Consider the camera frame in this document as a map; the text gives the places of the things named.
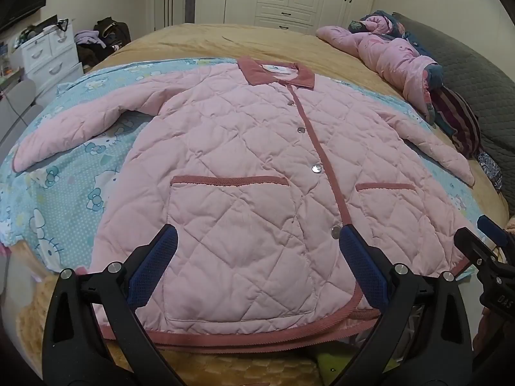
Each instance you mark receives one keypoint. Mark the grey quilted headboard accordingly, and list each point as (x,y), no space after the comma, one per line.
(474,72)

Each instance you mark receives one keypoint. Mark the pink floral duvet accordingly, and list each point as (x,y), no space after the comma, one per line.
(386,56)

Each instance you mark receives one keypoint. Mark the purple clothes pile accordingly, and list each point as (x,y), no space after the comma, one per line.
(88,38)

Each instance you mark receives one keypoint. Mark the black backpack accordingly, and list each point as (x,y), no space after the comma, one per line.
(114,32)

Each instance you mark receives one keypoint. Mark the dark striped pillow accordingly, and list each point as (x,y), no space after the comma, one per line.
(458,116)

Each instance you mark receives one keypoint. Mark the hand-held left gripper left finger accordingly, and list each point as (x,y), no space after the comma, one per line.
(155,265)

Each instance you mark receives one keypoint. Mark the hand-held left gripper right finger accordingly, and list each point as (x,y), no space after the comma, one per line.
(362,265)

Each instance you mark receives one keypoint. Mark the white drawer chest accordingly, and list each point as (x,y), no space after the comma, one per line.
(48,60)

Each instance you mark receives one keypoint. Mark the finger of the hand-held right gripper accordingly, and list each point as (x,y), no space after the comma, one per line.
(470,241)
(491,229)

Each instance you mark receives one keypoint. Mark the pink quilted jacket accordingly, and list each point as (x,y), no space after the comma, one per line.
(241,148)

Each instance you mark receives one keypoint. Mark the tan bed cover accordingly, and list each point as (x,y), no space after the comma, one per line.
(241,40)

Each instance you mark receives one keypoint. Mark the black clothes hanger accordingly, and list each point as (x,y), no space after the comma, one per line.
(62,25)

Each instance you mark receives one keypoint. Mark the blue cartoon printed blanket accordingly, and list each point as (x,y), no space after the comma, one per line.
(68,193)

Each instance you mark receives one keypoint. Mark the blue patterned cloth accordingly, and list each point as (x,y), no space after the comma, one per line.
(491,169)

